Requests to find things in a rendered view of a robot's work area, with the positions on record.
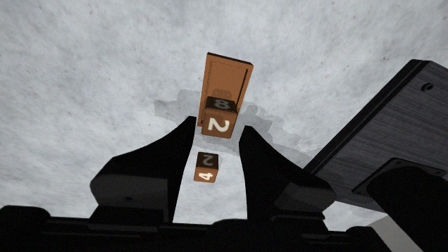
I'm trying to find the brown wooden cube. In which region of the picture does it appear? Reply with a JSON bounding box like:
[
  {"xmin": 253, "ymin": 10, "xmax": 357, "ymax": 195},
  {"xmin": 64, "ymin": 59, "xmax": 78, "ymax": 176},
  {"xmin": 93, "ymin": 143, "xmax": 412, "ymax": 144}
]
[
  {"xmin": 194, "ymin": 152, "xmax": 218, "ymax": 183},
  {"xmin": 201, "ymin": 96, "xmax": 238, "ymax": 139}
]

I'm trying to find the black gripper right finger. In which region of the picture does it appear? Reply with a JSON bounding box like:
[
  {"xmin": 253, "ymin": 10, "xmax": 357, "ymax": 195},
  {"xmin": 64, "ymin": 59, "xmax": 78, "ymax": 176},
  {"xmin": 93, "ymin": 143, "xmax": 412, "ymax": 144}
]
[{"xmin": 239, "ymin": 125, "xmax": 337, "ymax": 239}]

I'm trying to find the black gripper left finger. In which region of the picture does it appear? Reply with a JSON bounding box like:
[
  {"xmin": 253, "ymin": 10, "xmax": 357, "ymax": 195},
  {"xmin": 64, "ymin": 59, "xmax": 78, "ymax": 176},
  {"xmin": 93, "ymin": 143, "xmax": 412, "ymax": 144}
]
[{"xmin": 85, "ymin": 116, "xmax": 197, "ymax": 232}]

